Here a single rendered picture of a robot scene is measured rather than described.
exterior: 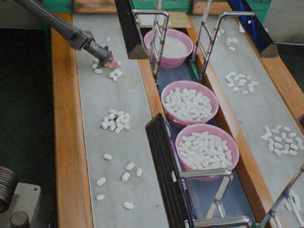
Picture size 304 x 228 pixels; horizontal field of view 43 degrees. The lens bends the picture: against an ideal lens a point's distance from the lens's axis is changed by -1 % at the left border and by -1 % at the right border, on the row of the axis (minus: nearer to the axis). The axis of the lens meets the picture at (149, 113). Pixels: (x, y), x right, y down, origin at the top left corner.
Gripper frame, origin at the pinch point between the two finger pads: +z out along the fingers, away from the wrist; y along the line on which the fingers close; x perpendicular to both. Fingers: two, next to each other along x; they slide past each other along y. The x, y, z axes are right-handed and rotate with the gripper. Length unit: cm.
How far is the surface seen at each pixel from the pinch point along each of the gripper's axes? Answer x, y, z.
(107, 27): 2.0, 34.7, 1.3
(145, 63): -9.6, 0.6, 10.5
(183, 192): -28, -95, -22
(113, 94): 4.1, -18.1, -1.6
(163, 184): -22, -89, -22
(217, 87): -30.8, -18.5, 34.5
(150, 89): -8.7, -18.7, 9.3
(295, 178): -49, -91, 11
